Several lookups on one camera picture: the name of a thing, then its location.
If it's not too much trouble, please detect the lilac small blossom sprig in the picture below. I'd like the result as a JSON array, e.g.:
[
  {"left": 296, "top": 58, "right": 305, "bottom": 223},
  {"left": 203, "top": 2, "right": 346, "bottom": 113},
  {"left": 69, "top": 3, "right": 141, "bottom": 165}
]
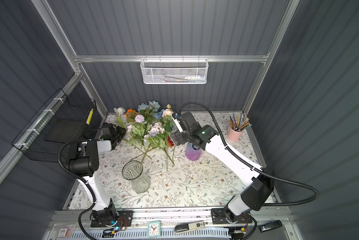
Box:
[{"left": 144, "top": 122, "right": 165, "bottom": 142}]

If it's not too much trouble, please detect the white poppy flower stem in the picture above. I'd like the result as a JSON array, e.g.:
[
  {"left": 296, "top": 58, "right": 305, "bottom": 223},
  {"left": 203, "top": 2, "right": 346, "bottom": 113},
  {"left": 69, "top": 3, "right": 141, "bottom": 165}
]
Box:
[{"left": 114, "top": 107, "right": 126, "bottom": 128}]

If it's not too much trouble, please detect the cream peach rose stem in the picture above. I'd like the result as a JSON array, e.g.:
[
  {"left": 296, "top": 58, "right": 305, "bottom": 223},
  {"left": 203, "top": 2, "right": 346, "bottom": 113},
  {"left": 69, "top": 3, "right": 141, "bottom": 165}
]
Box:
[{"left": 162, "top": 104, "right": 174, "bottom": 133}]

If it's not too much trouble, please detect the light blue flower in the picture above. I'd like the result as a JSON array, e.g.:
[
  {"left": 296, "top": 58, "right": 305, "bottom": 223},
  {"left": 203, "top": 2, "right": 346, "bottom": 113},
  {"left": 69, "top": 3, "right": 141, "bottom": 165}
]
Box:
[{"left": 138, "top": 101, "right": 161, "bottom": 113}]

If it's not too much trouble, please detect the pink pencil cup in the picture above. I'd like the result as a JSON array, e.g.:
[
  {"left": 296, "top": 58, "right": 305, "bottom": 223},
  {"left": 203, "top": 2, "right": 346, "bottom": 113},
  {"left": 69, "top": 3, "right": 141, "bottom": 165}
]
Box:
[{"left": 226, "top": 127, "right": 243, "bottom": 143}]

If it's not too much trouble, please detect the grey stapler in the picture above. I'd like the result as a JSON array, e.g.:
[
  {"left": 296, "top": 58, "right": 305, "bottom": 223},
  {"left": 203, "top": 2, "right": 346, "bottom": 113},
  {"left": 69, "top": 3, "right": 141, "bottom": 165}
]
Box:
[{"left": 174, "top": 221, "right": 205, "bottom": 235}]

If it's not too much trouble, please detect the white wire mesh basket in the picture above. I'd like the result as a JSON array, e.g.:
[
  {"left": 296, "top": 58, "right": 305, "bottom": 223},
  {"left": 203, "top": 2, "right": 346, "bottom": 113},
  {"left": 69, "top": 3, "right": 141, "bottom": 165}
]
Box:
[{"left": 140, "top": 60, "right": 209, "bottom": 85}]

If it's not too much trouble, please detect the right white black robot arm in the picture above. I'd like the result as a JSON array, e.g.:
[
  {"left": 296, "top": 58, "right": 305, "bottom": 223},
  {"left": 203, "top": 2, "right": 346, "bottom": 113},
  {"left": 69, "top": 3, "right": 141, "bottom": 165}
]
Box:
[{"left": 171, "top": 112, "right": 274, "bottom": 223}]

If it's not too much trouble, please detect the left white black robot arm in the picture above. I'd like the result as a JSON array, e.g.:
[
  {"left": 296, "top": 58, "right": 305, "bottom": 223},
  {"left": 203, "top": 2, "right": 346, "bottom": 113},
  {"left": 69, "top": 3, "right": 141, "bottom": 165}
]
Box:
[{"left": 68, "top": 123, "right": 126, "bottom": 228}]

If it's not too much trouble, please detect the orange flower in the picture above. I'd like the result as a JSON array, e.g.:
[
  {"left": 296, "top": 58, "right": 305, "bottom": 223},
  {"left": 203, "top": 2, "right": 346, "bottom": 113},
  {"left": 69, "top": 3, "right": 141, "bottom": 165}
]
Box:
[{"left": 126, "top": 109, "right": 138, "bottom": 119}]

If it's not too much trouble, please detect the red flower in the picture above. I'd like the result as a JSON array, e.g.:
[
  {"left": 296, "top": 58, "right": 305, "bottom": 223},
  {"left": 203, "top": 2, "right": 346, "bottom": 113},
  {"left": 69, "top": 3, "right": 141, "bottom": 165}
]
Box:
[{"left": 168, "top": 137, "right": 175, "bottom": 148}]

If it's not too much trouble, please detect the blue purple glass vase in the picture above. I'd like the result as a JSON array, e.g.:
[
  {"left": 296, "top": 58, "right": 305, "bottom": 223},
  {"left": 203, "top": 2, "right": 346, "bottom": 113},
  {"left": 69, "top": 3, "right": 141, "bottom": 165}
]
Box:
[{"left": 185, "top": 143, "right": 202, "bottom": 161}]

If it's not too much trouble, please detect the small green alarm clock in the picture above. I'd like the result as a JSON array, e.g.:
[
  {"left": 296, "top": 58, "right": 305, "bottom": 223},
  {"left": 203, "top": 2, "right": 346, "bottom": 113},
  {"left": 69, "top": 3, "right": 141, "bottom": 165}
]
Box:
[{"left": 147, "top": 221, "right": 161, "bottom": 238}]

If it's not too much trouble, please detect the right black corrugated cable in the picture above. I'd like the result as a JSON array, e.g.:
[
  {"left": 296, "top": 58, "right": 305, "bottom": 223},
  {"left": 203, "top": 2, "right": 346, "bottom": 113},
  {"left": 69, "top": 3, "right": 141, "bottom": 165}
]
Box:
[{"left": 178, "top": 101, "right": 320, "bottom": 207}]

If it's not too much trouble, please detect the clear ribbed glass vase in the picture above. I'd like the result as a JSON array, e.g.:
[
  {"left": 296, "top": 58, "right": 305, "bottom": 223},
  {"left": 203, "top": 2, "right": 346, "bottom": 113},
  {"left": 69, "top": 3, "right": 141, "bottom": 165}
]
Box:
[{"left": 122, "top": 161, "right": 151, "bottom": 194}]

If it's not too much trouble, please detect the black flat device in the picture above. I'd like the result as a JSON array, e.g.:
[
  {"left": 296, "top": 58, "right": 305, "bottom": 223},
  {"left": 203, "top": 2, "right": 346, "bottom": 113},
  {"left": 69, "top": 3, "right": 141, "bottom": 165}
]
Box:
[{"left": 257, "top": 220, "right": 283, "bottom": 233}]

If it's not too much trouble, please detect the purple pompom flower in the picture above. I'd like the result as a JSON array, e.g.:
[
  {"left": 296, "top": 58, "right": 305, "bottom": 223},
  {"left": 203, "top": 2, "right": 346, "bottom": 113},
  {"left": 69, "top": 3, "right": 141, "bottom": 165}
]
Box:
[{"left": 135, "top": 114, "right": 145, "bottom": 124}]

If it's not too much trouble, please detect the floral patterned table mat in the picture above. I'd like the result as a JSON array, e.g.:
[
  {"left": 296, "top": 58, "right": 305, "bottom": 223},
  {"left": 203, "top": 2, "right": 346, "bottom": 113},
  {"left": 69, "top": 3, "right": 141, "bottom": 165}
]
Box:
[{"left": 68, "top": 111, "right": 277, "bottom": 210}]

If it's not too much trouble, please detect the blue hydrangea flower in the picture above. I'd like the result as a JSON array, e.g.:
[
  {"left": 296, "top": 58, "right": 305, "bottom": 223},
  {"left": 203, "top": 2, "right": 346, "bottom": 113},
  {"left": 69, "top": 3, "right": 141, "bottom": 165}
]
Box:
[{"left": 153, "top": 109, "right": 165, "bottom": 120}]

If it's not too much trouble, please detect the black wire basket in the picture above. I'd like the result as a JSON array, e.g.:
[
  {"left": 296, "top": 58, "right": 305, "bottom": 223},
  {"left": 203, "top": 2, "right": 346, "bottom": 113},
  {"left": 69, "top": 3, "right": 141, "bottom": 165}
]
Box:
[{"left": 12, "top": 89, "right": 98, "bottom": 163}]

